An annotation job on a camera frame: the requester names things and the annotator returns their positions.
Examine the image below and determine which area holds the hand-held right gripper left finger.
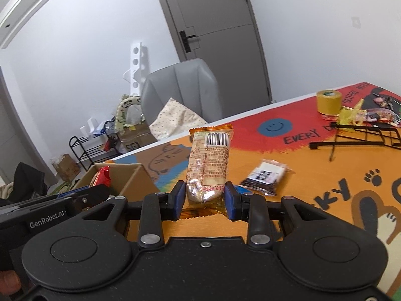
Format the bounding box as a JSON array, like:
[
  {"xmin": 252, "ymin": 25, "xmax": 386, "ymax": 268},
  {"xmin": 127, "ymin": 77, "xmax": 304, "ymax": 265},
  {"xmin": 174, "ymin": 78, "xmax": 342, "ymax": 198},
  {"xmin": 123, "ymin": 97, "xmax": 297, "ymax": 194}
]
[{"xmin": 80, "ymin": 180, "xmax": 187, "ymax": 247}]

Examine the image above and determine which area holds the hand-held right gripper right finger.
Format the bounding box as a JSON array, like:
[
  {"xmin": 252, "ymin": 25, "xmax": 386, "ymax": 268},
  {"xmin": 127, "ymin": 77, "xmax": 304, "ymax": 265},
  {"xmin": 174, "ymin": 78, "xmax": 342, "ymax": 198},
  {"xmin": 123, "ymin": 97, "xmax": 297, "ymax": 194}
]
[{"xmin": 225, "ymin": 181, "xmax": 350, "ymax": 247}]

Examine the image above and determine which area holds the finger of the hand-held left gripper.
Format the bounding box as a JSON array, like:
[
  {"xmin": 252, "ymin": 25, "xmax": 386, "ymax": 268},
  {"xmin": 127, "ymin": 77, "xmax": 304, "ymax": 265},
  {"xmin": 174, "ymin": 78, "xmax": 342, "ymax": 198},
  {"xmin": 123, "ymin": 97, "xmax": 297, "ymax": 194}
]
[{"xmin": 57, "ymin": 184, "xmax": 111, "ymax": 215}]

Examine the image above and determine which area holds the red snack packet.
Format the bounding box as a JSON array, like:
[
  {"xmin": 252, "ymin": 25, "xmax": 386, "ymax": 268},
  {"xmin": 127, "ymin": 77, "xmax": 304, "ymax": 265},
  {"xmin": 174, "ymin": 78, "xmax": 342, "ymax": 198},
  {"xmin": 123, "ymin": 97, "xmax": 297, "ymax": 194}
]
[{"xmin": 91, "ymin": 165, "xmax": 112, "ymax": 189}]

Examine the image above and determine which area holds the black and white snack packet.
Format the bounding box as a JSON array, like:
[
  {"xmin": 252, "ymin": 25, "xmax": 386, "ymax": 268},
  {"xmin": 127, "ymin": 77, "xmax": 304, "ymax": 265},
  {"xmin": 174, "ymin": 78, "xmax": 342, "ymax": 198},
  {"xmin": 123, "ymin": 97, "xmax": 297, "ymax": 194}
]
[{"xmin": 239, "ymin": 159, "xmax": 292, "ymax": 197}]

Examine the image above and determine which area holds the orange cracker packet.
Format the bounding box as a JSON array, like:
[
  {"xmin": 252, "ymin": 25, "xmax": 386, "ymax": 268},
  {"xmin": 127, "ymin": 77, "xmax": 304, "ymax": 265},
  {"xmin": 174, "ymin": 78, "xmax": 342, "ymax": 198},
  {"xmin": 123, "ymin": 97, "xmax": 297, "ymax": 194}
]
[{"xmin": 179, "ymin": 124, "xmax": 234, "ymax": 220}]

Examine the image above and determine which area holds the person's left hand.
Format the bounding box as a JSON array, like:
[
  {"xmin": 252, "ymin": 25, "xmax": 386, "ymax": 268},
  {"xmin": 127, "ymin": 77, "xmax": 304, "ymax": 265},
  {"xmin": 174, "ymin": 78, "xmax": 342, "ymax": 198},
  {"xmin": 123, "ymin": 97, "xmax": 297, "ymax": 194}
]
[{"xmin": 0, "ymin": 270, "xmax": 22, "ymax": 296}]

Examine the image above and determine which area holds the small cardboard box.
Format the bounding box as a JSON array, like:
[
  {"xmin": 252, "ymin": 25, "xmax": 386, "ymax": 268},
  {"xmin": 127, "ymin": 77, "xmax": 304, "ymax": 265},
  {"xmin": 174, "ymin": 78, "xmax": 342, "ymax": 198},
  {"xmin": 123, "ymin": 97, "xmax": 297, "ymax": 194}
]
[{"xmin": 52, "ymin": 154, "xmax": 81, "ymax": 181}]

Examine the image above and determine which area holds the black clothing pile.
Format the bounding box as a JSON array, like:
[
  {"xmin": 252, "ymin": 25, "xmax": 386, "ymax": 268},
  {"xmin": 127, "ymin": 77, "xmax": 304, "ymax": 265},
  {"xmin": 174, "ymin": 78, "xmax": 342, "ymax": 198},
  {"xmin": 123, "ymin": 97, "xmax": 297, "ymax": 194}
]
[{"xmin": 0, "ymin": 162, "xmax": 48, "ymax": 208}]

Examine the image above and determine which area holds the taped cardboard box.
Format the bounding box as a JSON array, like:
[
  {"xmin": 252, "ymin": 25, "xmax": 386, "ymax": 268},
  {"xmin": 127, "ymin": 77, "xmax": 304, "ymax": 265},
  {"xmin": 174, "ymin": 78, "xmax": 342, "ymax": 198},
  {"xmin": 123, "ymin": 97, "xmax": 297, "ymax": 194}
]
[{"xmin": 121, "ymin": 122, "xmax": 157, "ymax": 154}]

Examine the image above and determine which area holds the cream dotted cushion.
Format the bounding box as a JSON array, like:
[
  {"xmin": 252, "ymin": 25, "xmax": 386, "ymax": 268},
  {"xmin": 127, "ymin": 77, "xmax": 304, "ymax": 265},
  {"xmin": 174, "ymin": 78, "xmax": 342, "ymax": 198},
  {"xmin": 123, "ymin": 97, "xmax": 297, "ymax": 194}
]
[{"xmin": 149, "ymin": 97, "xmax": 209, "ymax": 140}]

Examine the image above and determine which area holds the colourful printed table mat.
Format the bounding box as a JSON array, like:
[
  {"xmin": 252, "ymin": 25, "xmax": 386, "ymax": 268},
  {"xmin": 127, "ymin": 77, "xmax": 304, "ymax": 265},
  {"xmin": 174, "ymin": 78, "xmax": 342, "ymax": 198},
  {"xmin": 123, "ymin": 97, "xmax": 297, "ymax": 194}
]
[{"xmin": 119, "ymin": 82, "xmax": 401, "ymax": 299}]

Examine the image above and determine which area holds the grey armchair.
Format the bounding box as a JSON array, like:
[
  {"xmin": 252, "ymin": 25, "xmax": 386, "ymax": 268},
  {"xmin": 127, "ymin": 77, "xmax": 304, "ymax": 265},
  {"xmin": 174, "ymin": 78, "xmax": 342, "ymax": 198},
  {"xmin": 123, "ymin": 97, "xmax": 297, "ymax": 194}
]
[{"xmin": 141, "ymin": 58, "xmax": 224, "ymax": 126}]

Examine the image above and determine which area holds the white perforated board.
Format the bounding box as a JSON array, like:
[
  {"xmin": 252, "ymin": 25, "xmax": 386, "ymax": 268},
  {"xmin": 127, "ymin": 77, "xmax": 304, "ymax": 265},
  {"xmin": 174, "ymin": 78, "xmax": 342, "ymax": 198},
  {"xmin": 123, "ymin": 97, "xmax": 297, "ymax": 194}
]
[{"xmin": 122, "ymin": 41, "xmax": 148, "ymax": 101}]

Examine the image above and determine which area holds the yellow tape roll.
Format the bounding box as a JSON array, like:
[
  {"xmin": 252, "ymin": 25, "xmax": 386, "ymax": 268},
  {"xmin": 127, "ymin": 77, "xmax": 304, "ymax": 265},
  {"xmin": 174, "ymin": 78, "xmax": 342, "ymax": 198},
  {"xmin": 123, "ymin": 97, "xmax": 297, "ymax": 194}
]
[{"xmin": 316, "ymin": 90, "xmax": 341, "ymax": 116}]

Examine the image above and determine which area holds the yellow snack bag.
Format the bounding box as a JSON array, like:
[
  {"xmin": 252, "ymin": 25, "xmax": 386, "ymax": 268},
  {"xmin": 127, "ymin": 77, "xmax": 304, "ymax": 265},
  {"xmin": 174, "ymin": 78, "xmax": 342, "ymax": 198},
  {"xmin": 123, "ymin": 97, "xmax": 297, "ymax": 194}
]
[{"xmin": 338, "ymin": 99, "xmax": 367, "ymax": 128}]

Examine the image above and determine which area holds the grey door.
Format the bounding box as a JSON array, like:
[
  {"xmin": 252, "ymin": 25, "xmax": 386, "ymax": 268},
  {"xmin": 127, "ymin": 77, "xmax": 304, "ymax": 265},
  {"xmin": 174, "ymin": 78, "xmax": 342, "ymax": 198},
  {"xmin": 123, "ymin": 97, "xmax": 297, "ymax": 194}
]
[{"xmin": 157, "ymin": 0, "xmax": 273, "ymax": 104}]

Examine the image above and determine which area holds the black wire shoe rack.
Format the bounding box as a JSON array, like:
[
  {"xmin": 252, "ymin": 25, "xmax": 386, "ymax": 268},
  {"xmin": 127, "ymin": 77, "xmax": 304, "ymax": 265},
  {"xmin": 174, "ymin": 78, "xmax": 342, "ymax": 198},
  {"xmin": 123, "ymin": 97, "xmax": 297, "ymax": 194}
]
[{"xmin": 69, "ymin": 134, "xmax": 121, "ymax": 172}]

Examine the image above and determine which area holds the black door handle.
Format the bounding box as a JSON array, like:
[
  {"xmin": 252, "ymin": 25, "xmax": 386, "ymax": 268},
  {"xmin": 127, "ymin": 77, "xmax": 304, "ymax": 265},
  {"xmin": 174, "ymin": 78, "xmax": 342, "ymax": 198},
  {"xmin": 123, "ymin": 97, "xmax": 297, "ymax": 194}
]
[{"xmin": 179, "ymin": 31, "xmax": 201, "ymax": 53}]

